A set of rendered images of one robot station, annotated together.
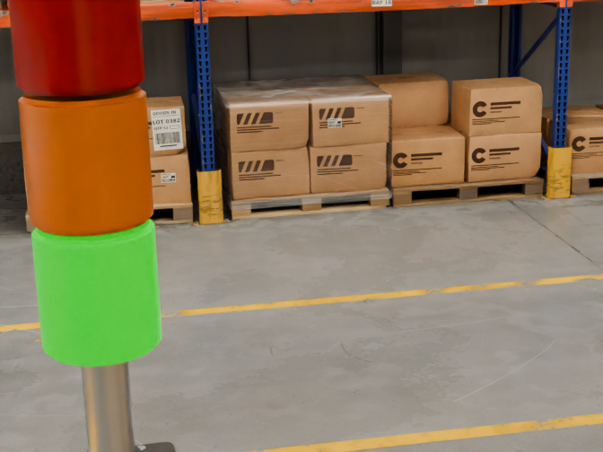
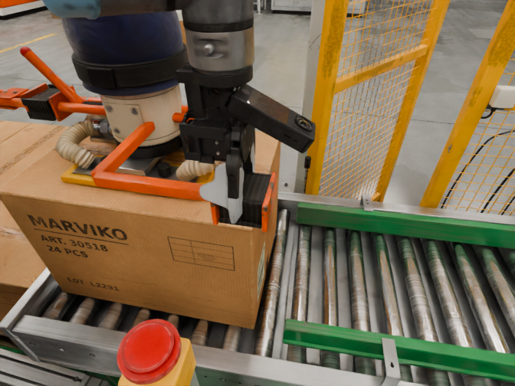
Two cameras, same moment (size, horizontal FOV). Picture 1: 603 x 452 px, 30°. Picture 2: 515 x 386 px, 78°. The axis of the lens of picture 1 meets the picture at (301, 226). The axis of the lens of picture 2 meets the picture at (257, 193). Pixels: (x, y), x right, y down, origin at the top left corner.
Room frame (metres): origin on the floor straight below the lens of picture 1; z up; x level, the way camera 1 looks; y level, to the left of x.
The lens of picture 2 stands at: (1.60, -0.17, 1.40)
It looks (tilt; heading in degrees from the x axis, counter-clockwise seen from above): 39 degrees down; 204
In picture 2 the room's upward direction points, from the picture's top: straight up
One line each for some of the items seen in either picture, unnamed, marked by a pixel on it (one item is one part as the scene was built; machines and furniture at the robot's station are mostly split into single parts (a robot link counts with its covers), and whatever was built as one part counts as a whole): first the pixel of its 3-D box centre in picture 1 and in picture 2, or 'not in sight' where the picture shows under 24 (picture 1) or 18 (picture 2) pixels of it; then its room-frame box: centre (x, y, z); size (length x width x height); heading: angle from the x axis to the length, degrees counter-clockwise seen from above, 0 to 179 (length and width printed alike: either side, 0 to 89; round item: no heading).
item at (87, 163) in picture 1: (87, 156); not in sight; (0.44, 0.09, 2.24); 0.05 x 0.05 x 0.05
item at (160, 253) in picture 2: not in sight; (169, 214); (1.08, -0.69, 0.75); 0.60 x 0.40 x 0.40; 102
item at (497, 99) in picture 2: not in sight; (504, 96); (0.46, 0.14, 1.02); 0.06 x 0.03 x 0.06; 104
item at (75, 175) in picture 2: not in sight; (136, 170); (1.17, -0.66, 0.98); 0.34 x 0.10 x 0.05; 102
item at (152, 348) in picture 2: not in sight; (151, 353); (1.50, -0.35, 1.02); 0.07 x 0.07 x 0.04
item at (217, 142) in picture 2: not in sight; (220, 113); (1.27, -0.37, 1.22); 0.09 x 0.08 x 0.12; 102
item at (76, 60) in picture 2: not in sight; (132, 59); (1.08, -0.68, 1.20); 0.23 x 0.23 x 0.04
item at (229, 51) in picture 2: not in sight; (220, 48); (1.27, -0.36, 1.30); 0.08 x 0.08 x 0.05
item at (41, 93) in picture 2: not in sight; (51, 101); (1.13, -0.93, 1.08); 0.10 x 0.08 x 0.06; 12
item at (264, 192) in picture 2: not in sight; (245, 197); (1.27, -0.34, 1.08); 0.09 x 0.08 x 0.05; 12
